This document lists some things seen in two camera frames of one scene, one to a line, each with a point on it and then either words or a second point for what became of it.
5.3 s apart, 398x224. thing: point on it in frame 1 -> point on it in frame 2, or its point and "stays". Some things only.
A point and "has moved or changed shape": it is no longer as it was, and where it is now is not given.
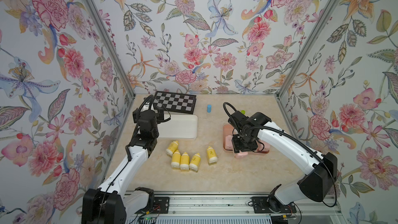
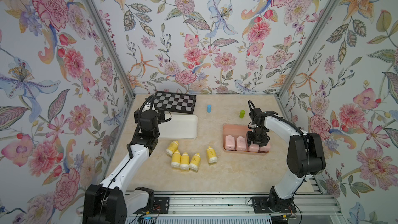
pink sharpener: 241,154 has moved or changed shape
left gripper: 156,115 stays
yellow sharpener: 172,148 stays
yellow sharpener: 176,158 stays
